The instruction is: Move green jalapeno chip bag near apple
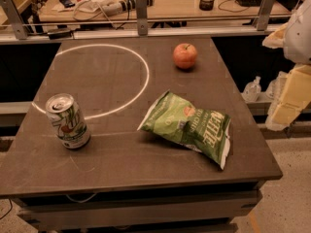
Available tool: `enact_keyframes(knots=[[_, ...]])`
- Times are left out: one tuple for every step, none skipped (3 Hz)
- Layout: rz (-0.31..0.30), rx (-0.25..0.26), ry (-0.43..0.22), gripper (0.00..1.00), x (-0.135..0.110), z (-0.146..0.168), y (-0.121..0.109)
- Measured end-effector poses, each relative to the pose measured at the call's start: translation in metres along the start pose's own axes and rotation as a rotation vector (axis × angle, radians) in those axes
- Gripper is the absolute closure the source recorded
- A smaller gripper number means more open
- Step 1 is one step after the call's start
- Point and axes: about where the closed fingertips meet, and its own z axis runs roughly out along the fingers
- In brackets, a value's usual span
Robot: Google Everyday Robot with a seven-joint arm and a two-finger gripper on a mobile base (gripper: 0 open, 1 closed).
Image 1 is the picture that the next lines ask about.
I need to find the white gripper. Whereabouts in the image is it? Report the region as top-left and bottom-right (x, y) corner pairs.
(262, 0), (311, 131)

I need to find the green jalapeno chip bag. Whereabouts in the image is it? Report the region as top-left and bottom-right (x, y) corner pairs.
(138, 91), (231, 169)

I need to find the red apple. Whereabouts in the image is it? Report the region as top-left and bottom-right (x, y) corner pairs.
(173, 43), (197, 70)

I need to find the clear plastic bottle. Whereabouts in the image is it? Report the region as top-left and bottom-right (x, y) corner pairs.
(242, 76), (261, 102)

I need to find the black mesh cup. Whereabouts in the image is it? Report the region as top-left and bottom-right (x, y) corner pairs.
(199, 0), (215, 11)

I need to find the white cloth on desk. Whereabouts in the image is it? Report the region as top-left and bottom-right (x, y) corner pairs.
(76, 0), (115, 13)

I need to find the white green soda can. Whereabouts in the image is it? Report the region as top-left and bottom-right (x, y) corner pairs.
(46, 93), (90, 150)

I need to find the grey metal bracket right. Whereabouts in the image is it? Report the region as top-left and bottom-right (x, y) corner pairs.
(253, 0), (275, 31)

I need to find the grey metal bracket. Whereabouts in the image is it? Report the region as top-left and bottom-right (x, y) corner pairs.
(253, 0), (275, 31)
(0, 0), (28, 40)
(136, 0), (148, 36)

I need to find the grey metal bracket middle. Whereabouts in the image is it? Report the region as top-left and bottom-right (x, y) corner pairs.
(136, 0), (148, 36)

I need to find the white cable under table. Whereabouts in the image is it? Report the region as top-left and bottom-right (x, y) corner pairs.
(65, 192), (98, 204)

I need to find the grey metal bracket left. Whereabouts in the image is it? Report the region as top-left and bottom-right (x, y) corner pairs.
(0, 0), (28, 40)

